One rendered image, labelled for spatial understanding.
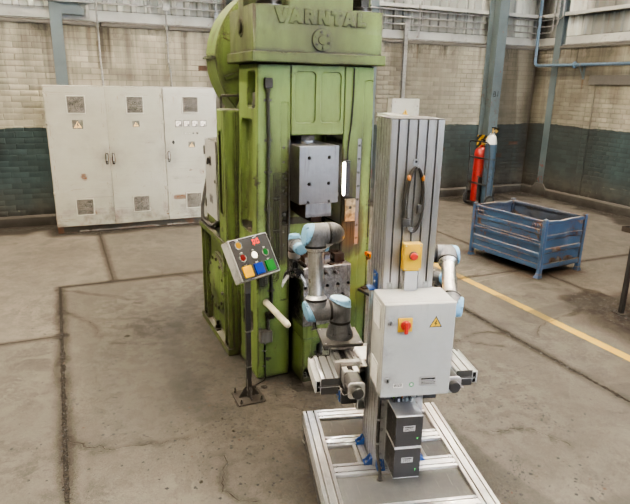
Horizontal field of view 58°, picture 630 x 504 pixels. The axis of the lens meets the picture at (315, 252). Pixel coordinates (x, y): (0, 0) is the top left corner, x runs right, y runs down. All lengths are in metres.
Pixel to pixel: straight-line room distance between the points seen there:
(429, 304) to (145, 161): 6.87
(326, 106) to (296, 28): 0.56
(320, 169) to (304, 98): 0.50
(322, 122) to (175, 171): 5.23
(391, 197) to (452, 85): 9.28
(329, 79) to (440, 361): 2.19
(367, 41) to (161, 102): 5.23
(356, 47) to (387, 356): 2.29
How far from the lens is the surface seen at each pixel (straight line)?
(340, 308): 3.09
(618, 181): 11.72
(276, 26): 3.93
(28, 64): 9.48
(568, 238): 7.57
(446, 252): 3.52
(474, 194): 11.32
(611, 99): 11.88
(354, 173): 4.24
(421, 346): 2.69
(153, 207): 9.10
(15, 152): 9.54
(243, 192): 4.34
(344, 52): 4.11
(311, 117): 4.06
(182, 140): 9.03
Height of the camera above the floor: 2.16
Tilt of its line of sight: 16 degrees down
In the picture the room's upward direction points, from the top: 1 degrees clockwise
